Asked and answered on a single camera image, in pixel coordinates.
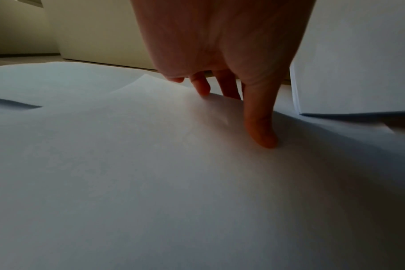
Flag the person's left hand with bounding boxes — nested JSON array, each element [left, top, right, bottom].
[[129, 0, 317, 149]]

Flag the large white paper sheet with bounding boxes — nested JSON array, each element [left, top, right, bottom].
[[0, 73, 405, 270]]

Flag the cream cabinet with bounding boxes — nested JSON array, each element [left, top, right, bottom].
[[41, 0, 159, 71]]

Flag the white folded paper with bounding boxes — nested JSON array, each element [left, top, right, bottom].
[[289, 0, 405, 117]]

